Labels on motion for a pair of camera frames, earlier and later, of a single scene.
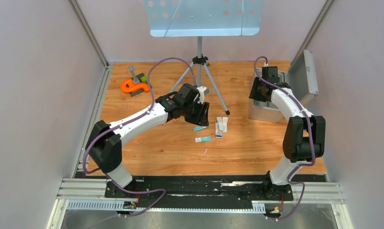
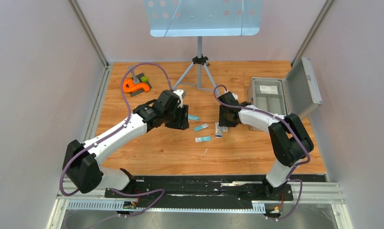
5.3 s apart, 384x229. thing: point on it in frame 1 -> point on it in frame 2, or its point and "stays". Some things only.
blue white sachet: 199,128 stays
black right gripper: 253,94 -> 222,122
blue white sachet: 206,138 stays
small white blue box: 218,133 stays
